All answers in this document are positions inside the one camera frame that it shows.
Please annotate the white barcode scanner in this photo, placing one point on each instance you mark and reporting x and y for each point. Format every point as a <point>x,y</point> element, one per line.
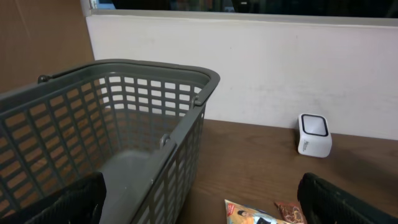
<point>314,136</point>

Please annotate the yellow snack bag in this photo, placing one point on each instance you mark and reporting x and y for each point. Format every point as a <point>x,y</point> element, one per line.
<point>240,214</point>

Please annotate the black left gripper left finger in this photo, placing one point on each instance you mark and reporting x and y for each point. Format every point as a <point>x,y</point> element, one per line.
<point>80,202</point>

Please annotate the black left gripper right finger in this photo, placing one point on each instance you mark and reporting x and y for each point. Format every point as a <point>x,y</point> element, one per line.
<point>323,202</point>

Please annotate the red chocolate bar wrapper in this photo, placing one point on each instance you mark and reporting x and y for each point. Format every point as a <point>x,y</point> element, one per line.
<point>290,212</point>

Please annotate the grey plastic basket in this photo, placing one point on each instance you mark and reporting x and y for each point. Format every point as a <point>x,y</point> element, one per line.
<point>138,123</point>

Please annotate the dark window with frame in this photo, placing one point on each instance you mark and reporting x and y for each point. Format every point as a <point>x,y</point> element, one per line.
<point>382,13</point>

